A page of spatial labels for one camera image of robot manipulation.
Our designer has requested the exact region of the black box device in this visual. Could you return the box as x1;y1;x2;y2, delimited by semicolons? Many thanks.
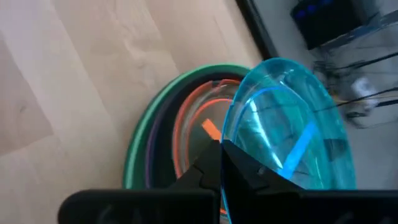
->
290;0;363;50

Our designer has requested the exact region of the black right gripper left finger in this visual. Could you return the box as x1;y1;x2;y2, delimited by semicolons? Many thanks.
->
57;139;222;224

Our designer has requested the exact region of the light green plastic plate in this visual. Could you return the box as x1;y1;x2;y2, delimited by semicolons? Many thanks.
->
124;67;249;190

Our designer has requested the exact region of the black floor cable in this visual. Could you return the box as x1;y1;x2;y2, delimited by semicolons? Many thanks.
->
313;86;398;113
313;51;398;72

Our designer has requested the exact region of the orange translucent plastic plate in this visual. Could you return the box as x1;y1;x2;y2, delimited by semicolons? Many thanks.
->
172;78;242;215

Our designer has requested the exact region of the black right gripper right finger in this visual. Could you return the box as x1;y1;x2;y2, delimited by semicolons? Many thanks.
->
221;139;398;224

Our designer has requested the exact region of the teal translucent plastic plate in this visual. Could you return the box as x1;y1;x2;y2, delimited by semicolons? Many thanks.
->
220;57;358;224

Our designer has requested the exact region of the white power adapter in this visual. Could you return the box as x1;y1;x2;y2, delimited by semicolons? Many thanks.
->
353;77;379;110

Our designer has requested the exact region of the dark green plastic plate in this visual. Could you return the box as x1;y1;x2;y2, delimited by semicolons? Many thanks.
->
123;63;252;190

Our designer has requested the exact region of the purple plastic plate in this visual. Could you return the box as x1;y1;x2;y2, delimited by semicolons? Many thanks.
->
144;73;243;189

